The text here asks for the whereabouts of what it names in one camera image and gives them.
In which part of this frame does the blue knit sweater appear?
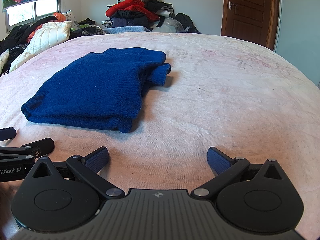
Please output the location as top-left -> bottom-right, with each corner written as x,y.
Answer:
21,47 -> 171,133

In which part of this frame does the dark clothes pile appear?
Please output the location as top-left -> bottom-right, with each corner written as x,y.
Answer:
102,0 -> 199,34

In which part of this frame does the pink bed cover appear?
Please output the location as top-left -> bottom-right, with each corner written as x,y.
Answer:
1,33 -> 319,239

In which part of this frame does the black garment by window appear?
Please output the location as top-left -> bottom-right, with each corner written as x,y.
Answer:
1,16 -> 57,54

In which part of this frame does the white puffer jacket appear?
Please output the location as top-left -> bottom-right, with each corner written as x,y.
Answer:
1,21 -> 72,74

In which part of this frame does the window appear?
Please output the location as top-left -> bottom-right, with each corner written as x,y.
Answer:
4,0 -> 61,32

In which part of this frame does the orange garment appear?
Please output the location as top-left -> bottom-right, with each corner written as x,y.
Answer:
22,12 -> 66,43

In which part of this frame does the green plastic item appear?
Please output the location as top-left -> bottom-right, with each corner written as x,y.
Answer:
69,23 -> 91,32

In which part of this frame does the leopard print garment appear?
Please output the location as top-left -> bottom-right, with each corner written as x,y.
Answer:
69,25 -> 105,40

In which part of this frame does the light blue folded blanket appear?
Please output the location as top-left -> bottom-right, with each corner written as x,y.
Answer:
102,26 -> 150,34

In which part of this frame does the floral wardrobe panel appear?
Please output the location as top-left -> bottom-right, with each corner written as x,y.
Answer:
275,0 -> 319,87

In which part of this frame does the brown wooden door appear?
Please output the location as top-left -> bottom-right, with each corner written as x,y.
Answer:
221,0 -> 280,50

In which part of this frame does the red garment on pile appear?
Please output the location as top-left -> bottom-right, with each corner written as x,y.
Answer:
105,0 -> 159,22

